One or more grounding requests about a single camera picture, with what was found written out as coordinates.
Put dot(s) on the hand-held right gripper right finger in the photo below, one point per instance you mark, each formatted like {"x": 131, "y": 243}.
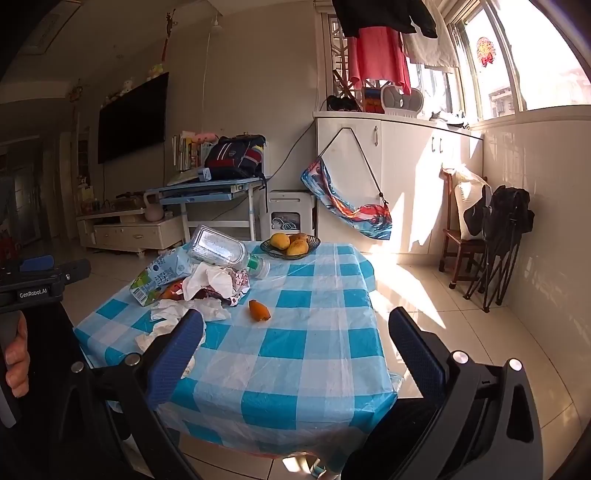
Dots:
{"x": 418, "y": 357}

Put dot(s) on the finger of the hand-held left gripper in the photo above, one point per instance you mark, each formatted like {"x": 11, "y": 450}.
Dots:
{"x": 71, "y": 272}
{"x": 37, "y": 264}

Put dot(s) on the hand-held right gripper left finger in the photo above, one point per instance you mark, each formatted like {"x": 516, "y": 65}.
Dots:
{"x": 178, "y": 357}

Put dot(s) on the blue green milk carton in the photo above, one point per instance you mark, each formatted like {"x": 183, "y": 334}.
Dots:
{"x": 159, "y": 274}

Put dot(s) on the orange peel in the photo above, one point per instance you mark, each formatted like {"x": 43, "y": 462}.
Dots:
{"x": 259, "y": 311}

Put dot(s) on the red white snack wrapper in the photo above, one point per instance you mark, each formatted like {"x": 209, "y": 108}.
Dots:
{"x": 238, "y": 284}

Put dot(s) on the clear plastic bottle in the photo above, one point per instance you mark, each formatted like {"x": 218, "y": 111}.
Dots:
{"x": 217, "y": 249}

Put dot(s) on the person's left hand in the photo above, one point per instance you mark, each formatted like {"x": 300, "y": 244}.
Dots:
{"x": 18, "y": 360}

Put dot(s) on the white television cabinet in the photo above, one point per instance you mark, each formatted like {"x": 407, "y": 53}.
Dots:
{"x": 134, "y": 230}

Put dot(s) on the brown flat box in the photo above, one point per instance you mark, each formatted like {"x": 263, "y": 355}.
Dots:
{"x": 129, "y": 196}

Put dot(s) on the pink kettlebell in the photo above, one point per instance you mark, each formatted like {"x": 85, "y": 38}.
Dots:
{"x": 153, "y": 210}

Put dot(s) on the blue checked tablecloth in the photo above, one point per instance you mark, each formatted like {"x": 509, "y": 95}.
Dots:
{"x": 286, "y": 350}

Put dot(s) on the wooden chair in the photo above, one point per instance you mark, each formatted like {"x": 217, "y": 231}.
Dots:
{"x": 455, "y": 249}

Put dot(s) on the person's dark clothing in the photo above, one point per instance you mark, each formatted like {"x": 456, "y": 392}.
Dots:
{"x": 51, "y": 415}

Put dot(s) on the dark wicker fruit bowl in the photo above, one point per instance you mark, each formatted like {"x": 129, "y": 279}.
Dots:
{"x": 314, "y": 244}

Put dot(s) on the yellow mango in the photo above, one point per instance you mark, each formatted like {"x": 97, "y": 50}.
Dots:
{"x": 279, "y": 241}
{"x": 298, "y": 248}
{"x": 301, "y": 237}

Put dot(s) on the blue study desk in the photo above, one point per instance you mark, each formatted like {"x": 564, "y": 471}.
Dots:
{"x": 207, "y": 189}

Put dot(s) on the black folding chair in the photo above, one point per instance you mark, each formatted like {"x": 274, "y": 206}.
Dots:
{"x": 505, "y": 221}

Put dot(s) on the colourful hanging bag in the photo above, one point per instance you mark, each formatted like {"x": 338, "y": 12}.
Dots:
{"x": 355, "y": 207}

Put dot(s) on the row of books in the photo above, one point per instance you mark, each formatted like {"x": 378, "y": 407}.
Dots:
{"x": 187, "y": 150}

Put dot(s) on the white sack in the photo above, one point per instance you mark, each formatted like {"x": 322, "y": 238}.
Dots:
{"x": 466, "y": 194}

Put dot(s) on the brown plush toy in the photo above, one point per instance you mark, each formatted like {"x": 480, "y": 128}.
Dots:
{"x": 110, "y": 98}

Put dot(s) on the pink plush toy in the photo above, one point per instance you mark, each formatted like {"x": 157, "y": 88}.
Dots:
{"x": 207, "y": 136}

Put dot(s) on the white plush toy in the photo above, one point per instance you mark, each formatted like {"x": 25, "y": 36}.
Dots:
{"x": 127, "y": 86}

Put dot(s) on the white storage cabinet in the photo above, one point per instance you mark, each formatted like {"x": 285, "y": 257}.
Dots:
{"x": 406, "y": 161}

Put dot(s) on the dark striped backpack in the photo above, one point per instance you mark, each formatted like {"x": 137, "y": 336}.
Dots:
{"x": 235, "y": 157}

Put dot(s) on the yellow plush toy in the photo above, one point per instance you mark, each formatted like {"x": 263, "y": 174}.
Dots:
{"x": 155, "y": 70}

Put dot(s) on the pair of shoes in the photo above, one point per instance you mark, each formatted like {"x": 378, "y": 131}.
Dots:
{"x": 448, "y": 117}

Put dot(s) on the red hanging knot ornament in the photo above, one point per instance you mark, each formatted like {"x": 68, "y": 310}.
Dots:
{"x": 168, "y": 37}

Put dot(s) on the colourful picture box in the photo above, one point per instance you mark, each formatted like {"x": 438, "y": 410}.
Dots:
{"x": 371, "y": 99}

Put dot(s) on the black bag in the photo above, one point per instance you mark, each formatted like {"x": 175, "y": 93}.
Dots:
{"x": 341, "y": 104}

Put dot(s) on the pink hanging garment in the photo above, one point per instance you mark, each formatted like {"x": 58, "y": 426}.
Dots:
{"x": 378, "y": 55}

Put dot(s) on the white hanging garment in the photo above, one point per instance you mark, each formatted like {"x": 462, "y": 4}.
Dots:
{"x": 429, "y": 50}

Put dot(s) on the window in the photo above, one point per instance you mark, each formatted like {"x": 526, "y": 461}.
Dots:
{"x": 531, "y": 69}

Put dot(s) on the red window decoration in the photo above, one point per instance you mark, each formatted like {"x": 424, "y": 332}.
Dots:
{"x": 485, "y": 50}

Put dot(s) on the black hanging garment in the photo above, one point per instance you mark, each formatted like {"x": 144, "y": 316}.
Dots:
{"x": 383, "y": 16}

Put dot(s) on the wall television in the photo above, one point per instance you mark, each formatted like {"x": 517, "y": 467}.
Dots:
{"x": 134, "y": 117}

